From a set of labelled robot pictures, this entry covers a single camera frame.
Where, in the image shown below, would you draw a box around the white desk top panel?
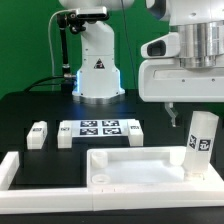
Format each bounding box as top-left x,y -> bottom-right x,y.
86,146 -> 224,192

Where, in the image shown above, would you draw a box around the fiducial marker sheet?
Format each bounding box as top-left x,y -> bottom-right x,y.
72,119 -> 128,138

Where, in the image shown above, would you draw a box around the white camera cable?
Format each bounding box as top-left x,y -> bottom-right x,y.
48,9 -> 73,78

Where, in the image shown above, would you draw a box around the white L-shaped fixture frame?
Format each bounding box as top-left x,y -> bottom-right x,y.
0,152 -> 224,214

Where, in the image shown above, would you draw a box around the black cables on table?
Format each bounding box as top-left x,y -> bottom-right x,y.
23,76 -> 66,93

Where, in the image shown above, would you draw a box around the silver camera on stand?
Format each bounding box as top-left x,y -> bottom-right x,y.
76,6 -> 108,20

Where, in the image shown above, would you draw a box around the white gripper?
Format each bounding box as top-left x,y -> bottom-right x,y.
138,59 -> 224,127

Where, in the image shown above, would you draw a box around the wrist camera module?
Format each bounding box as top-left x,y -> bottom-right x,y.
141,32 -> 180,59

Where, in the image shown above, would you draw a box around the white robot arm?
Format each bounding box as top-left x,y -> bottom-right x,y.
59,0 -> 224,117

